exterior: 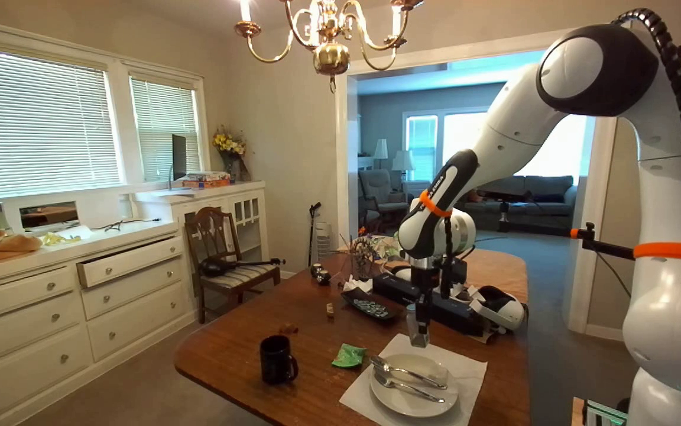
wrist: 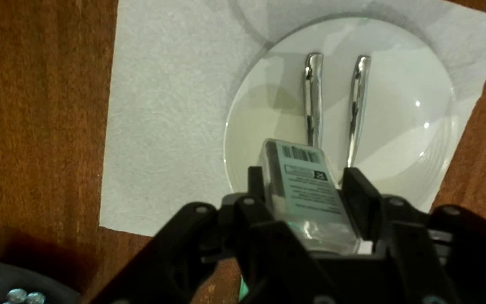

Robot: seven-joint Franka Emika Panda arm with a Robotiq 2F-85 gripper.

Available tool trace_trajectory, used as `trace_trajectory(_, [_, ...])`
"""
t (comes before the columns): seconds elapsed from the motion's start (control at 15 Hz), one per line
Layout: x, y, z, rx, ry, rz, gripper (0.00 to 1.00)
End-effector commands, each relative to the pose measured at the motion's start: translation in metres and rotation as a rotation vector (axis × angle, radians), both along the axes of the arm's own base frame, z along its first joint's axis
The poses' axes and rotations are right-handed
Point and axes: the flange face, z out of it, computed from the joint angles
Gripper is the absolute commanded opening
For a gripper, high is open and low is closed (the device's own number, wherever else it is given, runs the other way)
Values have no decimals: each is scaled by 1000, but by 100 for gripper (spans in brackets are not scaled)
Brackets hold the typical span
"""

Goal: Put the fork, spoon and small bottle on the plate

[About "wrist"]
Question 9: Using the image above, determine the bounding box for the white round plate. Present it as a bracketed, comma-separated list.
[222, 14, 458, 214]

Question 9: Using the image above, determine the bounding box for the white paper placemat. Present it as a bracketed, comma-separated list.
[97, 0, 486, 237]

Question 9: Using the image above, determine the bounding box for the black tray with glass beads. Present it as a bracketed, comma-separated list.
[0, 254, 82, 304]

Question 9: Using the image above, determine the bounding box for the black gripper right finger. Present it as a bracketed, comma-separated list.
[340, 165, 486, 304]

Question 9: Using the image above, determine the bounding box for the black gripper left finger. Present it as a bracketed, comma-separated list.
[92, 165, 334, 304]

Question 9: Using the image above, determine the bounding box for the green folded cloth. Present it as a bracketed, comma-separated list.
[237, 276, 251, 304]

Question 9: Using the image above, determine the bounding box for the silver spoon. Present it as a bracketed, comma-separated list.
[300, 50, 325, 148]

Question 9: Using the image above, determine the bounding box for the silver fork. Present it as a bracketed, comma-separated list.
[344, 53, 372, 168]

